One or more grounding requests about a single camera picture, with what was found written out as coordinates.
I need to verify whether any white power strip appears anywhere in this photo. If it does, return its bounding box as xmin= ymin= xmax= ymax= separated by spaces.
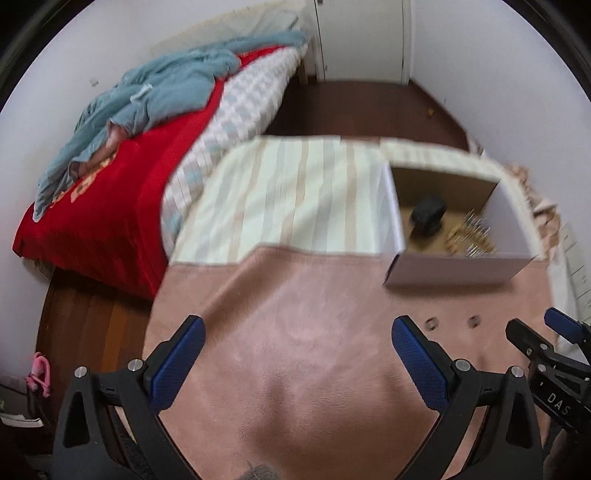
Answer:
xmin=560 ymin=223 xmax=590 ymax=325

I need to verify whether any red bed blanket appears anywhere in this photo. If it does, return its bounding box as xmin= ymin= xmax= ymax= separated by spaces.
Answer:
xmin=12 ymin=47 xmax=281 ymax=299

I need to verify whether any white headboard pillow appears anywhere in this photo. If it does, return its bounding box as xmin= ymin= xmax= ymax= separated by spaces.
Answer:
xmin=150 ymin=1 xmax=307 ymax=58

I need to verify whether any checkered white bed sheet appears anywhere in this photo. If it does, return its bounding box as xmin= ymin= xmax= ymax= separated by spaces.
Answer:
xmin=160 ymin=46 xmax=308 ymax=256

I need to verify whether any white cardboard box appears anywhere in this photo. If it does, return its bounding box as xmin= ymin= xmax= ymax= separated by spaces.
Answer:
xmin=377 ymin=153 xmax=543 ymax=287

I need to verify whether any black clip case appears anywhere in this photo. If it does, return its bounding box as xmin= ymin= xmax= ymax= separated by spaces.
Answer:
xmin=410 ymin=195 xmax=447 ymax=238

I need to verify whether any striped cream cloth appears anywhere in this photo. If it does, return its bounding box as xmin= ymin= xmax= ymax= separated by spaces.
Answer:
xmin=169 ymin=136 xmax=501 ymax=265

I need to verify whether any silver chain bracelet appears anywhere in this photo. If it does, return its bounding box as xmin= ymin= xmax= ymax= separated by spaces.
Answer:
xmin=461 ymin=209 xmax=493 ymax=255

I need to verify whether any checkered brown cloth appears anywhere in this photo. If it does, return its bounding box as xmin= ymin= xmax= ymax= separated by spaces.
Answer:
xmin=505 ymin=165 xmax=562 ymax=260

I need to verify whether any pink table cloth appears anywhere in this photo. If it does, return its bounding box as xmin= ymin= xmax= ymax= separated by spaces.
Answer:
xmin=144 ymin=247 xmax=551 ymax=479

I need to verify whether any wooden bead bracelet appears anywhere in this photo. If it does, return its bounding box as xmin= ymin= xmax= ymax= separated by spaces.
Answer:
xmin=445 ymin=223 xmax=498 ymax=257

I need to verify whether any blue-grey quilt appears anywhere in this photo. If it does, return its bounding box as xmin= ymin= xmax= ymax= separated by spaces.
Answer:
xmin=32 ymin=30 xmax=308 ymax=222

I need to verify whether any white door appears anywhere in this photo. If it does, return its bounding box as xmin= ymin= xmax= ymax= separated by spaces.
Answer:
xmin=312 ymin=0 xmax=413 ymax=85

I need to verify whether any pink object on floor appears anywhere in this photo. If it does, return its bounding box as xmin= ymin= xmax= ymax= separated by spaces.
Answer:
xmin=25 ymin=352 xmax=51 ymax=398

